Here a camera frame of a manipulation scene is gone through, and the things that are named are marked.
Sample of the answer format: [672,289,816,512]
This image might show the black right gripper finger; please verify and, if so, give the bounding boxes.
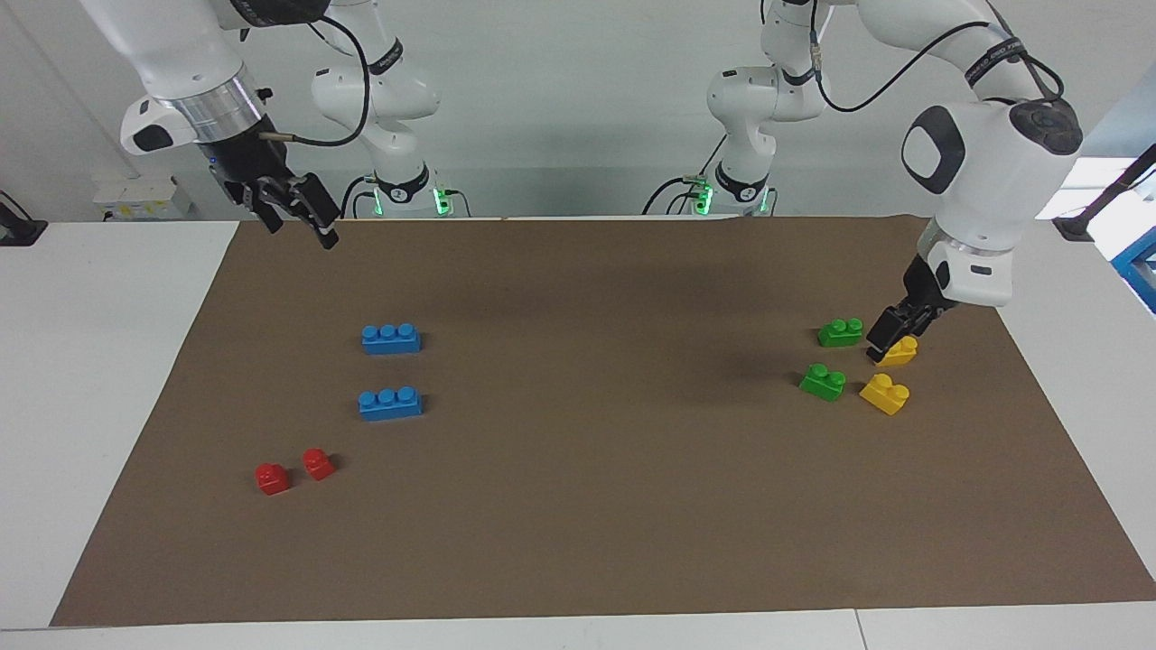
[241,180,289,235]
[286,172,342,250]

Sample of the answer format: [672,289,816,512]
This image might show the blue three-stud block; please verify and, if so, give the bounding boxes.
[358,386,424,422]
[361,323,423,355]

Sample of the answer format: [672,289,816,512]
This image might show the white power strip box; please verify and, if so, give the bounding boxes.
[93,174,195,220]

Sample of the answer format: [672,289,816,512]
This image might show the black clamp stand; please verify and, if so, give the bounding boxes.
[1052,144,1156,242]

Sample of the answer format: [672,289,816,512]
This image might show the black table clamp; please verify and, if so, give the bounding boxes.
[0,190,48,246]

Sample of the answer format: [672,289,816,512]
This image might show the brown table mat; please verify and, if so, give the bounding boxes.
[50,215,1156,627]

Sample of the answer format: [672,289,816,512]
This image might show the black right base cable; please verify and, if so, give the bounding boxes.
[340,174,378,220]

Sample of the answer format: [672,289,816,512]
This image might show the black base cable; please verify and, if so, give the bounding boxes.
[340,174,378,220]
[641,135,729,218]

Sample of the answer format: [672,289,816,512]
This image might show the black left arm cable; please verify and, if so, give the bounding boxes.
[808,0,1067,115]

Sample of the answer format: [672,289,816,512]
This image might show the blue frame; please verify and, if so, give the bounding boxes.
[1111,226,1156,315]

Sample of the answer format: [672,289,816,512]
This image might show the black left base cable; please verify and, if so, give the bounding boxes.
[641,135,729,218]

